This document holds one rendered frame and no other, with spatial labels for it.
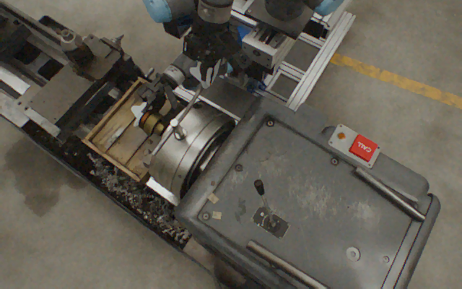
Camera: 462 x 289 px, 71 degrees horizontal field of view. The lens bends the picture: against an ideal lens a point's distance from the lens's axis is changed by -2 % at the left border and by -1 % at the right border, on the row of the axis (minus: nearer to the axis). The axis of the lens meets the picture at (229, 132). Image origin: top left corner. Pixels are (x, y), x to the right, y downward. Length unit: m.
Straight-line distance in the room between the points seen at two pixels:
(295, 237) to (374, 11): 2.51
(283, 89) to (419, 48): 1.26
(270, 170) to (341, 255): 0.27
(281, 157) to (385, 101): 1.80
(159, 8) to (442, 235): 2.11
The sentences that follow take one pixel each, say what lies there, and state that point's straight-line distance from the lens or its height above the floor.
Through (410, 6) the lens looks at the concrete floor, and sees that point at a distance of 3.30.
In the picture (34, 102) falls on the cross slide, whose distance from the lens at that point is 1.52.
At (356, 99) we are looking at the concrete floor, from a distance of 2.57.
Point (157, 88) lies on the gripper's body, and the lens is 1.21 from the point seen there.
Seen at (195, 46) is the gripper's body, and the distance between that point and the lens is 0.81.
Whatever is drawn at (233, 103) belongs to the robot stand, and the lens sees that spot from 2.15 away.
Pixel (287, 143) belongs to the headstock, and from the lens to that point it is 0.93.
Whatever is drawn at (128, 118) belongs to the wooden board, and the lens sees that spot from 1.43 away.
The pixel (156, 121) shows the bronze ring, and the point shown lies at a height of 1.13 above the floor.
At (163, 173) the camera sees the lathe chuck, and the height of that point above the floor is 1.17.
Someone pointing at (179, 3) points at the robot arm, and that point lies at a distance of 1.02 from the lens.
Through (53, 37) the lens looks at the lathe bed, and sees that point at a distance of 1.84.
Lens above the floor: 2.11
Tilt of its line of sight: 67 degrees down
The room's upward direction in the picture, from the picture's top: 1 degrees counter-clockwise
